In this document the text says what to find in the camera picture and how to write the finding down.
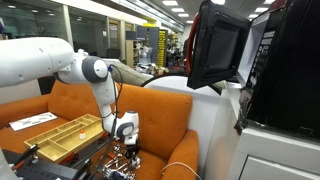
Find white paper sheet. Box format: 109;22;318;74
8;111;58;132

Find red and black microwave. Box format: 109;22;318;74
185;0;320;139

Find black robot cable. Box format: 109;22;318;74
87;64;125;180

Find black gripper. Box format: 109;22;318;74
124;143;141;169

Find dark grey cabinet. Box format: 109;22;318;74
136;25;159;64

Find thin white cable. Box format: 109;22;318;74
160;161;203;180

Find orange fabric sofa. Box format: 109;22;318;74
0;79;201;180

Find large steel serving spoon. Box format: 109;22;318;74
131;156;143;168

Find black orange toggle clamp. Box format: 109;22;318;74
11;143;40;172

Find wooden shelf unit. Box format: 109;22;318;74
125;39;139;67

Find white cabinet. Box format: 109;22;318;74
203;81;320;180

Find wooden compartment tray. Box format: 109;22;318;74
23;113;106;164

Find blue handled slotted utensil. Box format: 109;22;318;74
109;169;124;180

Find black perforated mounting board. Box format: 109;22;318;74
0;133;113;180

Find red handled steel knife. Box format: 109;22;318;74
105;151;118;161

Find yellow black cabinet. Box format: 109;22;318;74
156;29;169;68

